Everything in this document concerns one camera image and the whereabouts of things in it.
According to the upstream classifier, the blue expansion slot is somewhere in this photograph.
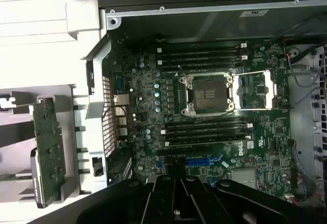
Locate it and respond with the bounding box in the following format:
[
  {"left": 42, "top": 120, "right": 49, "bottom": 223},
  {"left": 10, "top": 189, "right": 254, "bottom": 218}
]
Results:
[{"left": 188, "top": 159, "right": 214, "bottom": 166}]

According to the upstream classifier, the black expansion slot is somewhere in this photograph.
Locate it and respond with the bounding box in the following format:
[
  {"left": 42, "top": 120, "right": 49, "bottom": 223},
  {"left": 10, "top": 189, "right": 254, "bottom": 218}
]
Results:
[{"left": 156, "top": 148, "right": 213, "bottom": 158}]

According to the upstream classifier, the black RAM slot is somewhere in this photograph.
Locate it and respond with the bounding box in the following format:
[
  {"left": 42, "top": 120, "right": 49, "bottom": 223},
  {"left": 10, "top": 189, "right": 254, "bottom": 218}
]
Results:
[
  {"left": 156, "top": 43, "right": 248, "bottom": 54},
  {"left": 156, "top": 54, "right": 248, "bottom": 66},
  {"left": 165, "top": 138, "right": 243, "bottom": 148},
  {"left": 165, "top": 131, "right": 252, "bottom": 141},
  {"left": 159, "top": 50, "right": 243, "bottom": 60},
  {"left": 161, "top": 125, "right": 246, "bottom": 135},
  {"left": 160, "top": 61, "right": 241, "bottom": 73},
  {"left": 165, "top": 120, "right": 253, "bottom": 129}
]

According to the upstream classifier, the silver chipset heatsink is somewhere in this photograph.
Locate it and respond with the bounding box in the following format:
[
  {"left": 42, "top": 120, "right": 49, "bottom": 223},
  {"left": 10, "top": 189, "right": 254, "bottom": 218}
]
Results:
[{"left": 231, "top": 167, "right": 259, "bottom": 186}]

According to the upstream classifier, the green motherboard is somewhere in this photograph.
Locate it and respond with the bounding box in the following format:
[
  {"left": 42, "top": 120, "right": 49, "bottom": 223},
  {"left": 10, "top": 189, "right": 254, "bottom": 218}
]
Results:
[{"left": 109, "top": 37, "right": 292, "bottom": 201}]

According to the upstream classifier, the silver port block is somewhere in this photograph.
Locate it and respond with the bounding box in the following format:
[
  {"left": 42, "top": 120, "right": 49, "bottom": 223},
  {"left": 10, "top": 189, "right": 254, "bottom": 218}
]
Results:
[{"left": 112, "top": 93, "right": 130, "bottom": 142}]

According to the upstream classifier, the metal disk bay cage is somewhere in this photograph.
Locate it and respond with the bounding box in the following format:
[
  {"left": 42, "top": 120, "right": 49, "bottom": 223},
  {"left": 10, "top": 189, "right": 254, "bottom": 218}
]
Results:
[{"left": 287, "top": 43, "right": 327, "bottom": 184}]

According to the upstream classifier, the CPU socket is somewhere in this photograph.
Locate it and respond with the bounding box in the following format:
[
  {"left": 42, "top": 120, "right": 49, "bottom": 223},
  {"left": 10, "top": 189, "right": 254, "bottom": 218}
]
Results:
[{"left": 178, "top": 72, "right": 235, "bottom": 116}]

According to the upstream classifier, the silver socket cover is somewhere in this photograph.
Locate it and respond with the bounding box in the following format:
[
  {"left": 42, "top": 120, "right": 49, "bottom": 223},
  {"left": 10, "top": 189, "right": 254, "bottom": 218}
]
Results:
[{"left": 231, "top": 70, "right": 279, "bottom": 111}]

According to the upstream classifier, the grey parts rack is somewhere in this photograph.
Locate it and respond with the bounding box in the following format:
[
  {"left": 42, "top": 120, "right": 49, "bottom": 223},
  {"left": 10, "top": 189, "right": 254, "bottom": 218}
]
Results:
[{"left": 0, "top": 84, "right": 90, "bottom": 209}]

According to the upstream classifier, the thin locking lever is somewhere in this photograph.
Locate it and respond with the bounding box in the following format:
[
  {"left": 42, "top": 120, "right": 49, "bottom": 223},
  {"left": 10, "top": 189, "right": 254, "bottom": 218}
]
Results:
[{"left": 177, "top": 64, "right": 192, "bottom": 102}]

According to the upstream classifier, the open black PC case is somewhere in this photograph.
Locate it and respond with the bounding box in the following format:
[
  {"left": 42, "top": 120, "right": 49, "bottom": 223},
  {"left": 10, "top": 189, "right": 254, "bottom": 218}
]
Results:
[{"left": 65, "top": 0, "right": 327, "bottom": 209}]

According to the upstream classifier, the mixed wire bundle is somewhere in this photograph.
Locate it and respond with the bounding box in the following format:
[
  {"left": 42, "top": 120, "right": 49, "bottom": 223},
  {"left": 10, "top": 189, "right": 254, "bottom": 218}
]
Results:
[{"left": 290, "top": 138, "right": 327, "bottom": 207}]

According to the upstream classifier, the grey thin wire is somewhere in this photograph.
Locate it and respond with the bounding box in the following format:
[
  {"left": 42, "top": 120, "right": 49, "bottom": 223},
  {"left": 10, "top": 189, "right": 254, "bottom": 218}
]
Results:
[{"left": 287, "top": 64, "right": 327, "bottom": 107}]

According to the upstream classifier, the red and black wire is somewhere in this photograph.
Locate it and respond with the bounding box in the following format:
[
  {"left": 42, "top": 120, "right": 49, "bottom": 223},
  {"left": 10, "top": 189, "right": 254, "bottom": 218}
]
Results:
[{"left": 285, "top": 51, "right": 298, "bottom": 65}]

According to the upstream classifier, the grey case handle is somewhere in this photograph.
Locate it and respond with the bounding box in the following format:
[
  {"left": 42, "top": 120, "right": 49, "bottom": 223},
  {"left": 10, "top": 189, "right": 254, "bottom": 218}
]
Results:
[{"left": 65, "top": 0, "right": 100, "bottom": 40}]

